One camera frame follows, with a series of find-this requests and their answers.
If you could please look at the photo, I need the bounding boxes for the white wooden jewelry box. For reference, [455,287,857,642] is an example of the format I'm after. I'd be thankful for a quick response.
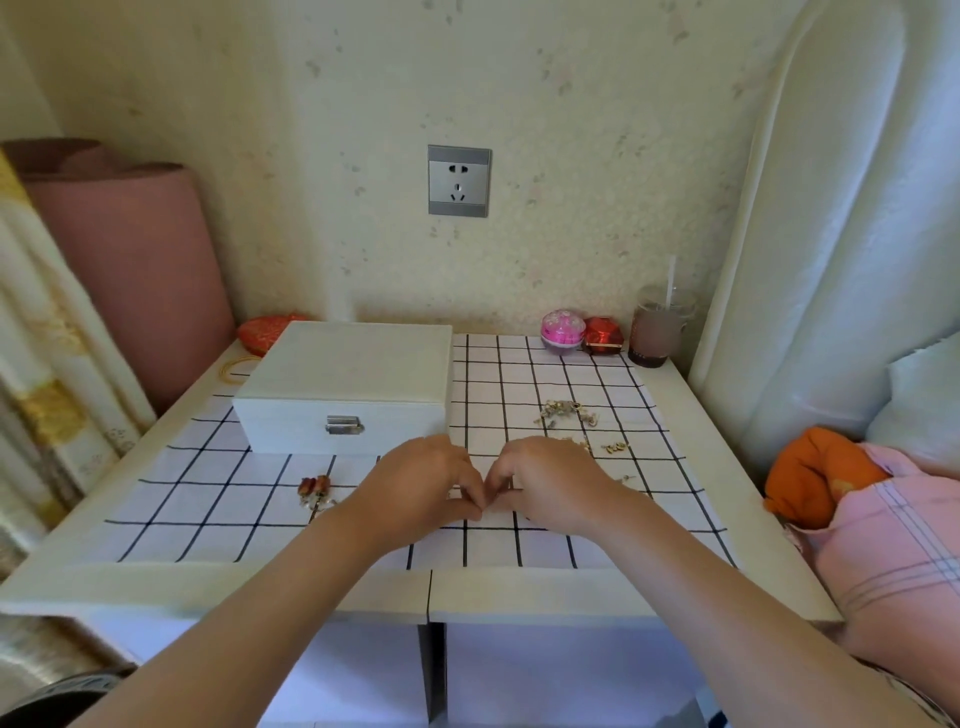
[232,320,455,457]

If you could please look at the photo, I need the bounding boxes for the white black-grid table cloth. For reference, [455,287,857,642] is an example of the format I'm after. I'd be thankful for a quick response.
[89,333,740,571]

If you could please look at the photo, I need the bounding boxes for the person's black printed trousers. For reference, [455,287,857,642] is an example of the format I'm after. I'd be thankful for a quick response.
[0,663,140,728]

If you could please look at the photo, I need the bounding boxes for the person's left forearm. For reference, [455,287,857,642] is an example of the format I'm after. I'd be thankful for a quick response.
[71,513,391,728]

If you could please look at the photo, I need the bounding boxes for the person's right hand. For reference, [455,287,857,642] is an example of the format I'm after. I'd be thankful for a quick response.
[483,436,654,541]

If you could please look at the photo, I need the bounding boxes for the grey wall socket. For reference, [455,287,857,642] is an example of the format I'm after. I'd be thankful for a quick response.
[427,144,493,219]

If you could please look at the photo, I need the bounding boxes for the red faceted gift box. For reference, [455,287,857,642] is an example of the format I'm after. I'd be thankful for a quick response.
[582,316,625,357]

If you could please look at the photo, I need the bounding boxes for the orange plush cushion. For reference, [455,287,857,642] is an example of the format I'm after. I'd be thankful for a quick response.
[763,427,890,530]

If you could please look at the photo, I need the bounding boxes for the cream gold floral curtain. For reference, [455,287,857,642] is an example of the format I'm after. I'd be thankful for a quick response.
[0,146,159,684]

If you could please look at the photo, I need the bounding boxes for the person's left hand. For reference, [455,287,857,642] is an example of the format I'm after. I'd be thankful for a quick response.
[333,434,489,556]

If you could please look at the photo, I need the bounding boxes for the white padded headboard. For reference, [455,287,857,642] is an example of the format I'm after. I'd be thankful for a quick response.
[686,0,960,481]

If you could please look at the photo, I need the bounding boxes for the clear plastic drink cup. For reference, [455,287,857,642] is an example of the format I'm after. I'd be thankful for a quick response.
[627,284,699,369]

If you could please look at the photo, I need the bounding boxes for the pink rolled mat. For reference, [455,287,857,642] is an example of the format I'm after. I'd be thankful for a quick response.
[0,137,238,418]

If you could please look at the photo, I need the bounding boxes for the person's right forearm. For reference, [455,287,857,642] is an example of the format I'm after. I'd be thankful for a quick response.
[603,498,935,728]

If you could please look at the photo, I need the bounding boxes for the red heart-shaped box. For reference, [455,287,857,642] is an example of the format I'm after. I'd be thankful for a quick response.
[236,313,316,358]

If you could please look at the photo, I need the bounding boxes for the pile of mixed earrings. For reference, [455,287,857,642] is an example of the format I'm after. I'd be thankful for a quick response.
[533,399,601,430]

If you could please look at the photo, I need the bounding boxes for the pink plaid blanket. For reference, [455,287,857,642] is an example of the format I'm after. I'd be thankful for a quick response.
[783,442,960,721]

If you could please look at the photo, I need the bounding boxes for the pink round trinket box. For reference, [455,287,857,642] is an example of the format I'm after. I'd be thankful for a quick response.
[539,309,588,355]

